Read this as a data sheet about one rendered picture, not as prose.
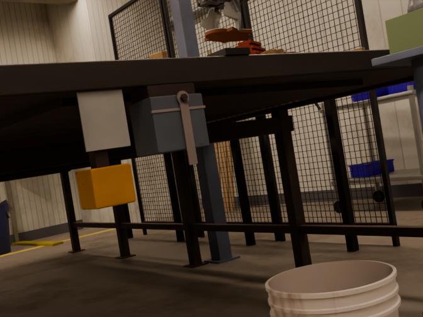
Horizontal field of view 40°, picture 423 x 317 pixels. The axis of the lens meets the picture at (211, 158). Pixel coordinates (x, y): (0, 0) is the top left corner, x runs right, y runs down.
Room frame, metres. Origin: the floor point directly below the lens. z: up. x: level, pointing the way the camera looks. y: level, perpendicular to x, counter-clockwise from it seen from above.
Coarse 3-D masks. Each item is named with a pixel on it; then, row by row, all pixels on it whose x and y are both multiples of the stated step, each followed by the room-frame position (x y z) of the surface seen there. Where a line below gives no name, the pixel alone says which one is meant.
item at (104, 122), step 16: (80, 96) 1.16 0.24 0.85; (96, 96) 1.18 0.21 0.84; (112, 96) 1.20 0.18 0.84; (80, 112) 1.15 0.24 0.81; (96, 112) 1.17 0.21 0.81; (112, 112) 1.19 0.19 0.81; (96, 128) 1.17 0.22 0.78; (112, 128) 1.19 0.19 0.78; (96, 144) 1.17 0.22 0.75; (112, 144) 1.19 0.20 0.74; (128, 144) 1.21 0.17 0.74
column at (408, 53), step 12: (420, 48) 1.42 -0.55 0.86; (372, 60) 1.52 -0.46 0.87; (384, 60) 1.49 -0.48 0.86; (396, 60) 1.47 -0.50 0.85; (408, 60) 1.51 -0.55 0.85; (420, 60) 1.48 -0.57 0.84; (420, 72) 1.48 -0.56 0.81; (420, 84) 1.49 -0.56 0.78; (420, 96) 1.50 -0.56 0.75; (420, 108) 1.51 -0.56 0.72; (420, 120) 1.53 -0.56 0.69
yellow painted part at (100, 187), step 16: (96, 160) 1.17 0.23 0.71; (80, 176) 1.17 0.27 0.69; (96, 176) 1.13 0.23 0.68; (112, 176) 1.15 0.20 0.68; (128, 176) 1.17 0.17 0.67; (80, 192) 1.18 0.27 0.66; (96, 192) 1.13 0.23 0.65; (112, 192) 1.15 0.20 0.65; (128, 192) 1.17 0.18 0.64; (96, 208) 1.13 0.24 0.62
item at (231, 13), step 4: (224, 4) 1.63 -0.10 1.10; (228, 4) 1.64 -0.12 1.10; (232, 4) 1.64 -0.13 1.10; (228, 8) 1.63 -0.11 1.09; (232, 8) 1.64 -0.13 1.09; (224, 12) 1.61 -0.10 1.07; (228, 12) 1.62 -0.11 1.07; (232, 12) 1.63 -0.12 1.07; (236, 12) 1.63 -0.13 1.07; (228, 16) 1.61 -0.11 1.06; (232, 16) 1.62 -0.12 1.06; (236, 16) 1.63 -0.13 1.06; (240, 16) 1.63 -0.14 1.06; (236, 20) 1.63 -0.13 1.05; (240, 20) 1.63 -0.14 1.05; (236, 24) 1.63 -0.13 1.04; (240, 24) 1.63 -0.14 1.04; (240, 28) 1.63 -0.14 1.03
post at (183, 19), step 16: (176, 0) 3.70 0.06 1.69; (176, 16) 3.73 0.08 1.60; (192, 16) 3.74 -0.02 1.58; (176, 32) 3.75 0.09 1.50; (192, 32) 3.73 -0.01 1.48; (192, 48) 3.71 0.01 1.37; (208, 160) 3.71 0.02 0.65; (208, 176) 3.69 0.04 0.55; (208, 192) 3.69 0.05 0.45; (208, 208) 3.72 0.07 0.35; (224, 208) 3.75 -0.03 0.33; (208, 240) 3.76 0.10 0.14; (224, 240) 3.72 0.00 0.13; (224, 256) 3.71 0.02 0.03
